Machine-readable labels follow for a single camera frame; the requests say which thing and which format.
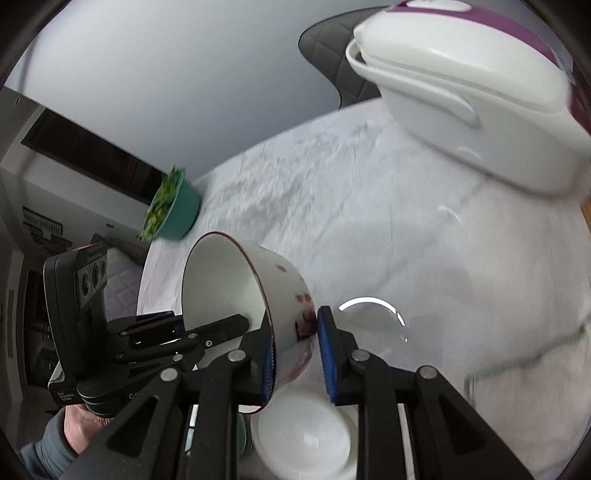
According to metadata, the teal floral plate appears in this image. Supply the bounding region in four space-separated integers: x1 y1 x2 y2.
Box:
236 414 254 462

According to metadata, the dark wall panel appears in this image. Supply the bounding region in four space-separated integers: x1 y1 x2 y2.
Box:
21 107 170 204

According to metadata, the person's left hand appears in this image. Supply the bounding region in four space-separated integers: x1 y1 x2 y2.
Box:
62 404 116 454

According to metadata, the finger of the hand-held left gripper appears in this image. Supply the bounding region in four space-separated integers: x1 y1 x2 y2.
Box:
115 314 251 366
107 311 185 352

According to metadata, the plain white bowl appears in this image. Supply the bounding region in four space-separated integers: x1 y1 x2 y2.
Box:
250 387 359 480

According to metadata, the white plastic lidded appliance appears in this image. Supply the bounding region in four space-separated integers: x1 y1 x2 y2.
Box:
345 0 591 195

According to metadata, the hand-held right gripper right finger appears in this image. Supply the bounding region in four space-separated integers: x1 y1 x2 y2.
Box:
316 305 532 480

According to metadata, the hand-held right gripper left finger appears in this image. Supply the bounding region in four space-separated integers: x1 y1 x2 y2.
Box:
60 318 279 480

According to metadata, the white bowl with dark rim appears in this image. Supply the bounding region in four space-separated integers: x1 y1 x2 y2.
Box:
181 232 320 414

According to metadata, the grey quilted chair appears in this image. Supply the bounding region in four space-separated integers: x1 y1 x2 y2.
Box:
298 15 384 110

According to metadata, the green bowl of vegetables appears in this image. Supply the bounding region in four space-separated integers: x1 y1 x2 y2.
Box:
139 166 202 243

